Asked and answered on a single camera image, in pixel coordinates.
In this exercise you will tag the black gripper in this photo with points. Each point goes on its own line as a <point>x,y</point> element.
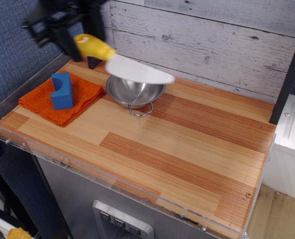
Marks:
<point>51,20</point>

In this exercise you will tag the yellow handled toy knife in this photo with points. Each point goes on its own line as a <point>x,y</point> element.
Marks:
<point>118,65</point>

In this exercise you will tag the stainless steel wok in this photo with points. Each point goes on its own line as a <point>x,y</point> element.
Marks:
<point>133,95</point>

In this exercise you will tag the blue wooden block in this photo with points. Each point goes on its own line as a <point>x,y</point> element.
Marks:
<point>62,97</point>

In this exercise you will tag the orange folded cloth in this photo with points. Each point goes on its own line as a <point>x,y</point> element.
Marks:
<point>39,100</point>

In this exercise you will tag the clear acrylic edge guard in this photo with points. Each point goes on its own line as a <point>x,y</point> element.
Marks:
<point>177,198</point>

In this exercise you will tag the silver button control panel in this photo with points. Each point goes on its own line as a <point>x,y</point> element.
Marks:
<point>106,213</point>

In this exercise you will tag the yellow object bottom left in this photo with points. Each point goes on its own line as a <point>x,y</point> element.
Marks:
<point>18,233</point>

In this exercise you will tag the white ridged side cabinet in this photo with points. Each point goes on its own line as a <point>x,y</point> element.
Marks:
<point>279,173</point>

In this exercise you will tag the dark left upright post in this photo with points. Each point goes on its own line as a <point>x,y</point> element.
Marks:
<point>92,22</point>

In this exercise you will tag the dark upright post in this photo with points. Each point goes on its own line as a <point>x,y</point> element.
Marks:
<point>284,93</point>
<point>92,22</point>

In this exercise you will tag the dark right upright post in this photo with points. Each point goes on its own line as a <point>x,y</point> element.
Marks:
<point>284,93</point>

